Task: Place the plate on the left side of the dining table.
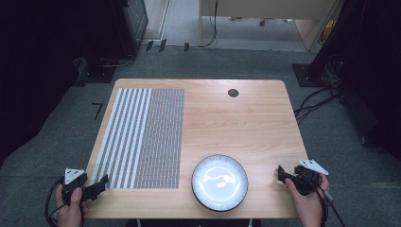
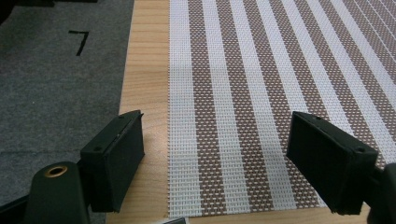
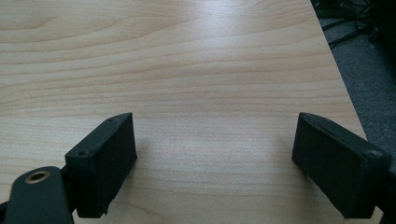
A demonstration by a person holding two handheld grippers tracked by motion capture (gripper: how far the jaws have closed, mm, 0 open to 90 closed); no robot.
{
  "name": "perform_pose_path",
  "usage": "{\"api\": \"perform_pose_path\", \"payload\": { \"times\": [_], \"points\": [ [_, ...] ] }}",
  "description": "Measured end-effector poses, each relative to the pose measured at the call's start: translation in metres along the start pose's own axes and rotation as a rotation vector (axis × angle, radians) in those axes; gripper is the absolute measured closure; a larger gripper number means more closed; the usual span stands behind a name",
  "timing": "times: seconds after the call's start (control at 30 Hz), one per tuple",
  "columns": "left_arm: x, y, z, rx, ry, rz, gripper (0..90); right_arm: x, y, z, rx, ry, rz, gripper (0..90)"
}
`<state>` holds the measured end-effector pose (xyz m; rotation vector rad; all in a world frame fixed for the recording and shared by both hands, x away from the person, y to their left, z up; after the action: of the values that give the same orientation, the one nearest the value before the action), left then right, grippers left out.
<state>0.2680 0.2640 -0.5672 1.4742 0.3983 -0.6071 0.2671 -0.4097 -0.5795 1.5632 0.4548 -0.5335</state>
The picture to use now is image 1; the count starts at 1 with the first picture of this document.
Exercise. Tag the yellow object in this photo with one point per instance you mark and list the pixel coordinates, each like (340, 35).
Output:
(329, 30)

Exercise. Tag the small red object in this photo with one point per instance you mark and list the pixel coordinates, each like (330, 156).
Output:
(262, 21)

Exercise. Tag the light wooden desk panel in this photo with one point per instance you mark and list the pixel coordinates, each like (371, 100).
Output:
(268, 8)

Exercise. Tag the person's right hand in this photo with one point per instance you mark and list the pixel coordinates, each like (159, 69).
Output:
(307, 208)

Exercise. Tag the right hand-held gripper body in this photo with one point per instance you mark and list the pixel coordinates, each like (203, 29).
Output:
(307, 179)

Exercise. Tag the dark cabinet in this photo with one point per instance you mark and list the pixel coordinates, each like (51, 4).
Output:
(134, 22)

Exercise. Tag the grey striped woven placemat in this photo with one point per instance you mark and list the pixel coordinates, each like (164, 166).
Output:
(157, 138)

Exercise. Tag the person's left hand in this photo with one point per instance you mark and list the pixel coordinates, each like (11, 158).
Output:
(71, 211)

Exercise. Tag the black stand base plate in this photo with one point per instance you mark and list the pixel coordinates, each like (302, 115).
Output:
(310, 75)

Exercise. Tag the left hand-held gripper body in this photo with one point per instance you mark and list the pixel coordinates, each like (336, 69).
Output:
(73, 184)

